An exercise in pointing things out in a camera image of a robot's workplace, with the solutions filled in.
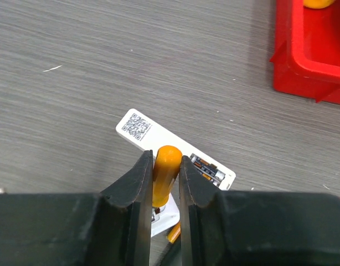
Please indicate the yellow handled screwdriver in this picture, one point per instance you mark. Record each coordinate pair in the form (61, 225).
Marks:
(165, 172)

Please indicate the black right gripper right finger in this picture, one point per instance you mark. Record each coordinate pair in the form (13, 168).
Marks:
(255, 227)

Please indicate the red plastic tray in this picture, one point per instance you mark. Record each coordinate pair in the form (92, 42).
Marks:
(307, 51)

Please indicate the orange battery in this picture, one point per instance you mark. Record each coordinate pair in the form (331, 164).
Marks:
(174, 233)

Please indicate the yellow plastic cup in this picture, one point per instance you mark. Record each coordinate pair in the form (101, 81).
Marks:
(317, 4)

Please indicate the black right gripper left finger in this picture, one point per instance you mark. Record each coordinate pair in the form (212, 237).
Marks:
(112, 227)

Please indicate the white remote with batteries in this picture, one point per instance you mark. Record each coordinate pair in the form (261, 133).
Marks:
(146, 134)

